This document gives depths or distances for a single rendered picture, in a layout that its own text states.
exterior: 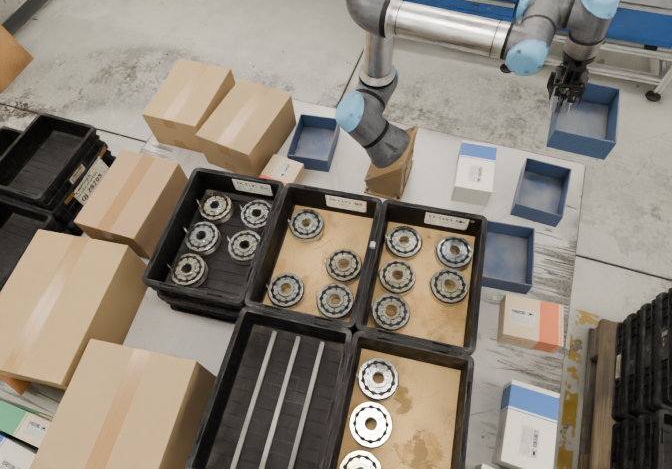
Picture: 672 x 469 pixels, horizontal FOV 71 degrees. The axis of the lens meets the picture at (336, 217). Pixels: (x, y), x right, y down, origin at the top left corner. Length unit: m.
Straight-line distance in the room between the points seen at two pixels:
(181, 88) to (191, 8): 1.98
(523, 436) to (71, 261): 1.31
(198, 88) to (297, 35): 1.63
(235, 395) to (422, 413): 0.48
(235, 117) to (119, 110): 1.61
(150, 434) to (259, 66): 2.43
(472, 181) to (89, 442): 1.30
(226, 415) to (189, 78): 1.21
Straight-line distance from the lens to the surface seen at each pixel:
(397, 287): 1.34
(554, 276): 1.63
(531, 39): 1.11
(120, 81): 3.46
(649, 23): 3.05
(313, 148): 1.80
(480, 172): 1.66
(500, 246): 1.63
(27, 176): 2.47
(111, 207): 1.67
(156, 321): 1.61
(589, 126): 1.50
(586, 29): 1.22
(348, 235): 1.44
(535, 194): 1.77
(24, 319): 1.56
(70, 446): 1.39
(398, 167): 1.51
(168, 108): 1.86
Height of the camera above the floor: 2.10
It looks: 59 degrees down
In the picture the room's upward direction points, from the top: 6 degrees counter-clockwise
